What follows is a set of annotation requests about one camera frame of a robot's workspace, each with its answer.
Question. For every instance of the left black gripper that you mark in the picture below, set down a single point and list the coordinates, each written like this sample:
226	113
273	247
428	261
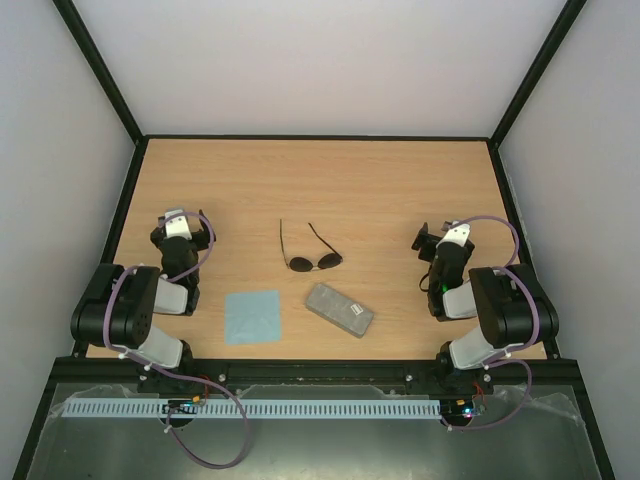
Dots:
204	240

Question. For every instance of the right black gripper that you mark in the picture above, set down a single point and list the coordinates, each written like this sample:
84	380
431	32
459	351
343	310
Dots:
428	245

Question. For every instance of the light blue cleaning cloth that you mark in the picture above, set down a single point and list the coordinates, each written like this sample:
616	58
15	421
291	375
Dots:
252	318

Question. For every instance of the black round sunglasses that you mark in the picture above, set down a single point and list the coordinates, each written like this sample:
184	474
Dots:
298	263

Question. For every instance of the grey glasses case green inside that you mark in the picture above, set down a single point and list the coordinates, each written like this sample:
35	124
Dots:
340	310

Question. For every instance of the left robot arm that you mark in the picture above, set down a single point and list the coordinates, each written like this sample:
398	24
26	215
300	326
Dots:
116	310

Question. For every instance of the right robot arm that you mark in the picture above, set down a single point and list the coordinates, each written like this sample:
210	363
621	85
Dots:
513	310

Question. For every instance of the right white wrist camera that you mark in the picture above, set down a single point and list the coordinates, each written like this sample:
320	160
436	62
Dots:
456	233

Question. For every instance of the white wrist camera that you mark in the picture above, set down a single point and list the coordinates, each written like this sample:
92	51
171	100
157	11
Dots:
456	233
176	224

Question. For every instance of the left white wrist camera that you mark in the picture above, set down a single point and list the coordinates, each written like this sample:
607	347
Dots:
176	224

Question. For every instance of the black aluminium frame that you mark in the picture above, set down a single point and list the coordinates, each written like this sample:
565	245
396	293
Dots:
80	33

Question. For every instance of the black front mounting rail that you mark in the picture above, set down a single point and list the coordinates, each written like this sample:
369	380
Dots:
419	377

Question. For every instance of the light blue slotted cable duct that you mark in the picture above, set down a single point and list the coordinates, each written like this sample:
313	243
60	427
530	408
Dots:
260	409

